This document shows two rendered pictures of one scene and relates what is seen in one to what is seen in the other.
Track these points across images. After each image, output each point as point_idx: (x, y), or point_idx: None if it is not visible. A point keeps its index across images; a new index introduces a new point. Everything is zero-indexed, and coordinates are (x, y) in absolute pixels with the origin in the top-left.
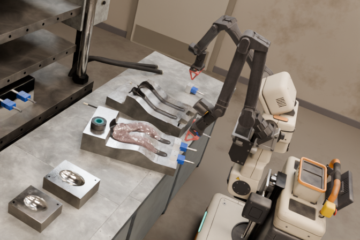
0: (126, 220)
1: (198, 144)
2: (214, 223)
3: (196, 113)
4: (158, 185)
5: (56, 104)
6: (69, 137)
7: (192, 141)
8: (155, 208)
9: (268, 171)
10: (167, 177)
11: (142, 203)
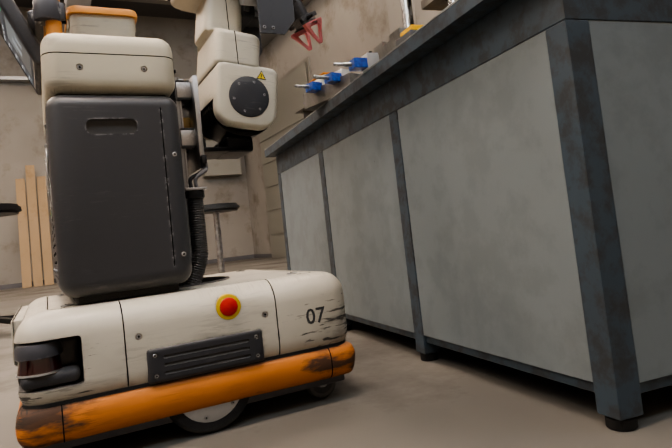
0: (287, 132)
1: (469, 181)
2: (269, 271)
3: (396, 37)
4: (348, 165)
5: None
6: None
7: (351, 82)
8: (369, 250)
9: (197, 85)
10: (366, 172)
11: (297, 128)
